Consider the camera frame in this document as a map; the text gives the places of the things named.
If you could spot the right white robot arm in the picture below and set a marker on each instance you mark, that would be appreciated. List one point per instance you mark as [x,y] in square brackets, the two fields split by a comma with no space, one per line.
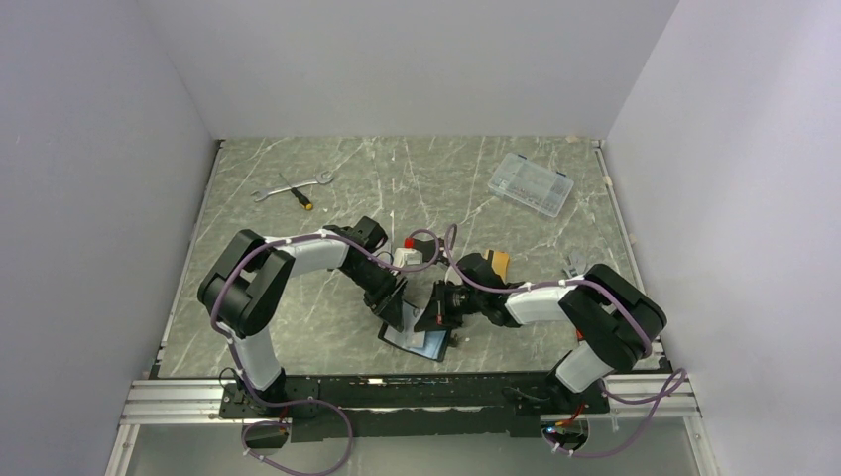
[618,323]

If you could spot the silver open-end wrench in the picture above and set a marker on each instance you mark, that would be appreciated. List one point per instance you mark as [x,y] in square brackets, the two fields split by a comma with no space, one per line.
[322,178]

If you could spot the aluminium frame rail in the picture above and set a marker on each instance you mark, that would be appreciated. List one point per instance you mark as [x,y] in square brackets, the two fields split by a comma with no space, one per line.
[168,401]

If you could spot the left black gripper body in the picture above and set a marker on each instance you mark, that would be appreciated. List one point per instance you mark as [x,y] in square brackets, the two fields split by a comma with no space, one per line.
[375,281]

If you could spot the black leather card holder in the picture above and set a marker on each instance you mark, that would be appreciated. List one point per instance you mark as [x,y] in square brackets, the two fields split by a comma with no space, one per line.
[390,336]

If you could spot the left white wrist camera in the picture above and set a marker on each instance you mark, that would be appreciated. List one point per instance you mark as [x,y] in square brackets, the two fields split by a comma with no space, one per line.
[407,256]

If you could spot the tan wooden block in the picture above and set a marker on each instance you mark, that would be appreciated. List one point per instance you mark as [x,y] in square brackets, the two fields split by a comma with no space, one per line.
[499,262]

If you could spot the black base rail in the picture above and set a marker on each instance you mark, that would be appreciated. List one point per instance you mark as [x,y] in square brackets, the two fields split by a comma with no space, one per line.
[321,407]

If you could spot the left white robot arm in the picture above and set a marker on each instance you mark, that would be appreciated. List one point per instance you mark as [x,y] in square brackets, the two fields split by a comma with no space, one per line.
[243,289]

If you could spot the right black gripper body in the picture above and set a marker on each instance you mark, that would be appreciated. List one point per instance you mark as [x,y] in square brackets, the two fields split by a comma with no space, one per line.
[460,301]

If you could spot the clear plastic organizer box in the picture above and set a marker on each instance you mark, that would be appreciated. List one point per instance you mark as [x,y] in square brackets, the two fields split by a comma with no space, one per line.
[530,184]

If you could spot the black yellow screwdriver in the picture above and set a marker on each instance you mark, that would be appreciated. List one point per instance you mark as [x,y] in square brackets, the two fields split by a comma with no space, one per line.
[302,199]

